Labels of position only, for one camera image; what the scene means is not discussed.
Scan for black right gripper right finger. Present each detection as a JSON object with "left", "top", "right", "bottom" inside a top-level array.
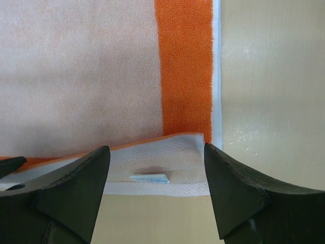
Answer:
[{"left": 204, "top": 143, "right": 324, "bottom": 243}]

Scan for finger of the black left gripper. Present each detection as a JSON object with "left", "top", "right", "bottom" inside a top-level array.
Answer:
[{"left": 0, "top": 157, "right": 27, "bottom": 178}]

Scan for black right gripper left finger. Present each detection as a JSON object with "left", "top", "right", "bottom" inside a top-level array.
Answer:
[{"left": 1, "top": 146, "right": 110, "bottom": 243}]

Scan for orange and white towel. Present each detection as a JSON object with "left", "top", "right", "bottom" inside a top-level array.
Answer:
[{"left": 1, "top": 1, "right": 222, "bottom": 197}]

